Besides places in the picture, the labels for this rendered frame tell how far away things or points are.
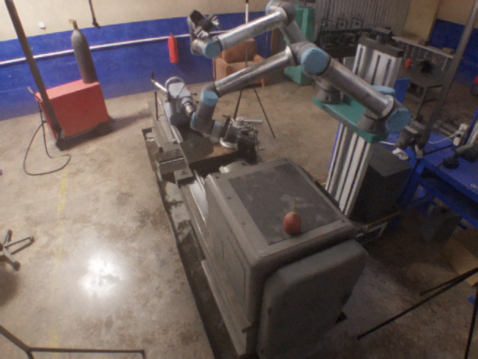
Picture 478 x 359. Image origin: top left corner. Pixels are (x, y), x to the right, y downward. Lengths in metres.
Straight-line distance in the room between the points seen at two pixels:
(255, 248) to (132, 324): 1.62
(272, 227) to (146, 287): 1.70
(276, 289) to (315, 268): 0.16
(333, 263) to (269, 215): 0.31
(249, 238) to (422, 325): 1.95
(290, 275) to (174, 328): 1.49
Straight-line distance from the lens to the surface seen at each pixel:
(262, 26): 1.76
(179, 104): 2.70
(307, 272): 1.10
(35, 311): 2.93
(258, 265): 1.05
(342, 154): 2.55
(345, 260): 1.17
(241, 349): 1.82
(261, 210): 1.20
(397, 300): 2.78
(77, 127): 4.73
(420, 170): 2.90
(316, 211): 1.23
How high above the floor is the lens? 2.19
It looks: 39 degrees down
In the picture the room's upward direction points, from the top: straight up
